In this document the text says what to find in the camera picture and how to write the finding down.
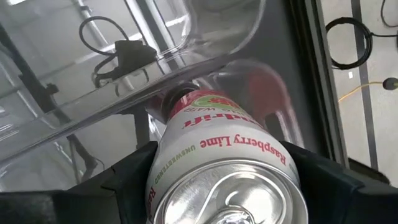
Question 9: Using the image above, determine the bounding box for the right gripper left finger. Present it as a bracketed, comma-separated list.
[0, 141, 160, 224]

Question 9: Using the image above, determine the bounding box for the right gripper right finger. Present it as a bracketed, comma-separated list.
[281, 141, 398, 224]

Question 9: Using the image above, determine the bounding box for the black round plug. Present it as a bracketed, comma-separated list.
[382, 77, 398, 91]

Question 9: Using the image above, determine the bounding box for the black aluminium table frame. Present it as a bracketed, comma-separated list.
[289, 0, 391, 187]

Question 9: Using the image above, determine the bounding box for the yellow extension cable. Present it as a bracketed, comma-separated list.
[338, 81, 385, 103]

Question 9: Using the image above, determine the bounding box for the black coiled cable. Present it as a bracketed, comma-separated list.
[325, 17, 398, 71]

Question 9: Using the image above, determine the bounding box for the thin black cable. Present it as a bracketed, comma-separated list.
[381, 0, 398, 29]

